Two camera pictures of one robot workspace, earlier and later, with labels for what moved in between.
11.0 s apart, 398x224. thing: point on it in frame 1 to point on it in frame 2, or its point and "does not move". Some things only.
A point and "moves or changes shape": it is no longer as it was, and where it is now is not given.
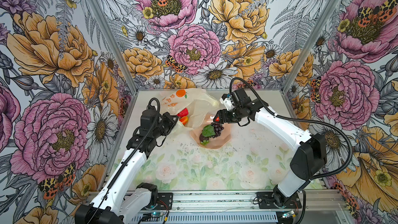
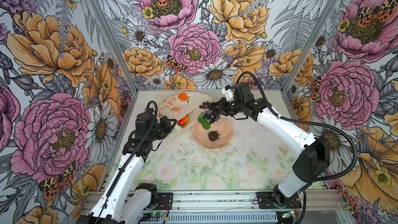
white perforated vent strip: (210, 218) does not move
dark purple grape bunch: (213, 130) to (208, 117)
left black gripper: (170, 119) does not move
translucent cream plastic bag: (197, 102) moves or changes shape
